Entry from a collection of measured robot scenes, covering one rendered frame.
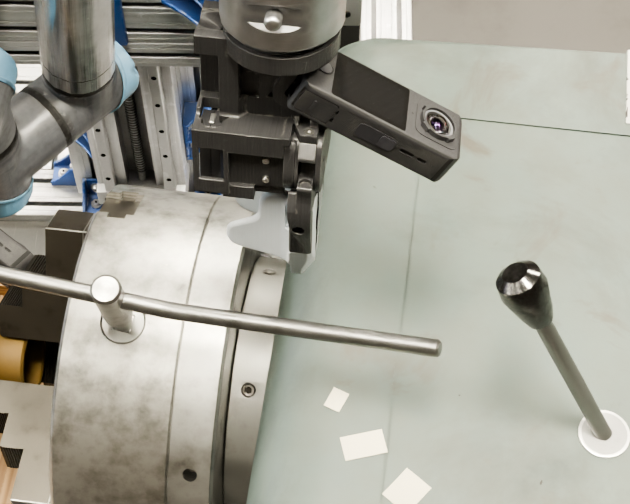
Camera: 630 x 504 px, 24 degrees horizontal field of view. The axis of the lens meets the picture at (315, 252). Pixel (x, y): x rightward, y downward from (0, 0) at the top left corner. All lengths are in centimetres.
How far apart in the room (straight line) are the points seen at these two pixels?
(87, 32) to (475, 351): 54
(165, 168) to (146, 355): 108
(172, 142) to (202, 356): 107
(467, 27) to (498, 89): 170
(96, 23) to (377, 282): 45
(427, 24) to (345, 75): 199
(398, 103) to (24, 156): 65
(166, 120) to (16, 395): 90
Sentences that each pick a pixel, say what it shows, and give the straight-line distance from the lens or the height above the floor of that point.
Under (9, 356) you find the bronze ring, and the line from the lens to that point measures 124.
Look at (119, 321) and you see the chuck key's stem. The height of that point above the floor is 127.
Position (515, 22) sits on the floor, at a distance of 291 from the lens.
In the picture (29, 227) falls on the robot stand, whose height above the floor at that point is 21.
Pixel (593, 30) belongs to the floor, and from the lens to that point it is 292.
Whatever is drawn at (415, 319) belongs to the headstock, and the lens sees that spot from 107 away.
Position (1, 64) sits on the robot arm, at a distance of 143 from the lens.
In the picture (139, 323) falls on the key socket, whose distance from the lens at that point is 110.
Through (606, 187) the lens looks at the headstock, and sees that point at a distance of 115.
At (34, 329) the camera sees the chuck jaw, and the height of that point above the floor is 113.
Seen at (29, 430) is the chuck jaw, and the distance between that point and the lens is 121.
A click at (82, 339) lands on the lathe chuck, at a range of 110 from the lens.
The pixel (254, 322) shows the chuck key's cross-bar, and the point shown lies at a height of 131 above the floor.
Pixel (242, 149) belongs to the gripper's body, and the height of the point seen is 145.
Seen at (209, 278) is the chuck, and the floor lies 124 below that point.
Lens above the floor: 218
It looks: 58 degrees down
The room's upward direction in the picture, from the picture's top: straight up
